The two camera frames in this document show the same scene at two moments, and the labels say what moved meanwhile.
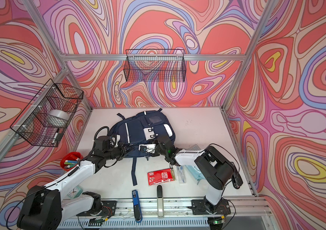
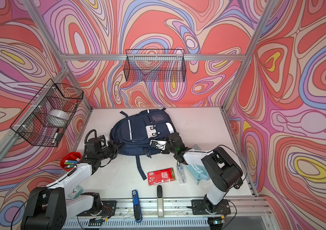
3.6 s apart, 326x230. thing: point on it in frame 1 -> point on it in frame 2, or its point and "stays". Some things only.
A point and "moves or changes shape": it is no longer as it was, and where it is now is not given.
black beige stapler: (160, 201) stays
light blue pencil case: (195, 172) stays
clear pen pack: (181, 175) stays
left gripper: (121, 147) -> (113, 146)
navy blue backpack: (144, 128) moves or changes shape
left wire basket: (43, 121) stays
